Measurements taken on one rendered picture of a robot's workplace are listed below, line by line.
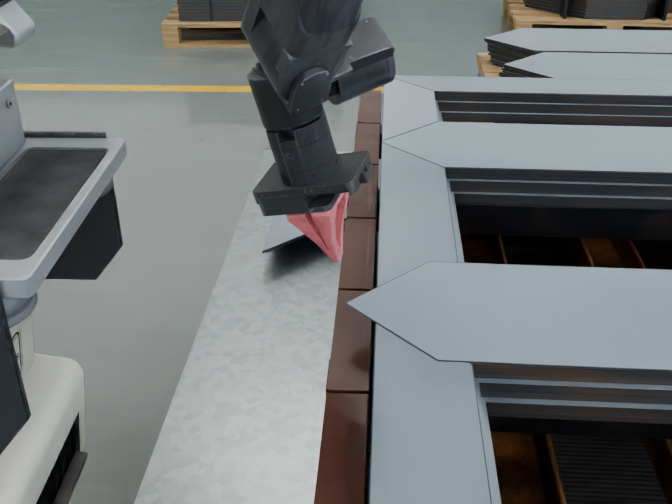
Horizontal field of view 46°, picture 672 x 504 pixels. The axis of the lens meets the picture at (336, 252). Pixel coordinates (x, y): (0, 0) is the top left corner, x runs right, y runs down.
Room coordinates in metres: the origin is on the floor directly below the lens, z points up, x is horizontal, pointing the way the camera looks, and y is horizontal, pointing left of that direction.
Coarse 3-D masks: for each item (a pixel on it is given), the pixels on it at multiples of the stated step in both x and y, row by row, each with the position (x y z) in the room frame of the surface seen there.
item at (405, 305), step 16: (416, 272) 0.73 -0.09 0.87; (384, 288) 0.70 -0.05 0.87; (400, 288) 0.70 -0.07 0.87; (416, 288) 0.70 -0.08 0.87; (432, 288) 0.70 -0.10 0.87; (384, 304) 0.67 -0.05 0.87; (400, 304) 0.67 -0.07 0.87; (416, 304) 0.67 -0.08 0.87; (432, 304) 0.67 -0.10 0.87; (384, 320) 0.64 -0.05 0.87; (400, 320) 0.64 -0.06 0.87; (416, 320) 0.64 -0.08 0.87; (432, 320) 0.64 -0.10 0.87; (400, 336) 0.61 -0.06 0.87; (416, 336) 0.61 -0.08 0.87; (432, 336) 0.61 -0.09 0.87; (432, 352) 0.59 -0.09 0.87
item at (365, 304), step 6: (366, 294) 0.69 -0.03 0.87; (372, 294) 0.69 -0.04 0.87; (354, 300) 0.68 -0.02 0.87; (360, 300) 0.68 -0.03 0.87; (366, 300) 0.68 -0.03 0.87; (372, 300) 0.68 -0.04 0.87; (354, 306) 0.67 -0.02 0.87; (360, 306) 0.67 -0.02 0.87; (366, 306) 0.67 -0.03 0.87; (372, 306) 0.67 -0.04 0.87; (360, 312) 0.66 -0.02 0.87; (366, 312) 0.66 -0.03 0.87; (372, 312) 0.66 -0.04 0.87; (372, 318) 0.64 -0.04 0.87
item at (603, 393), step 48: (480, 96) 1.35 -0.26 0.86; (528, 96) 1.34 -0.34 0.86; (576, 96) 1.34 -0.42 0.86; (624, 96) 1.33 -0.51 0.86; (480, 192) 1.01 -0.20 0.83; (528, 192) 1.00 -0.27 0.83; (576, 192) 1.00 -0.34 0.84; (624, 192) 1.00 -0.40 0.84; (480, 384) 0.57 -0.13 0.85; (528, 384) 0.57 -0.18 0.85; (576, 384) 0.57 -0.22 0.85; (624, 384) 0.57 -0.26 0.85
